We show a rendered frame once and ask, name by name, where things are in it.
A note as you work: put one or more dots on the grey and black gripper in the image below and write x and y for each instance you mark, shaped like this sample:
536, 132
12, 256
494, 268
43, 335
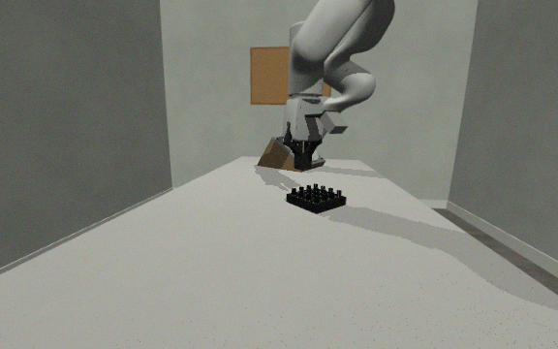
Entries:
302, 129

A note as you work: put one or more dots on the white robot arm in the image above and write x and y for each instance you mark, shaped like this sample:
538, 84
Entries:
312, 43

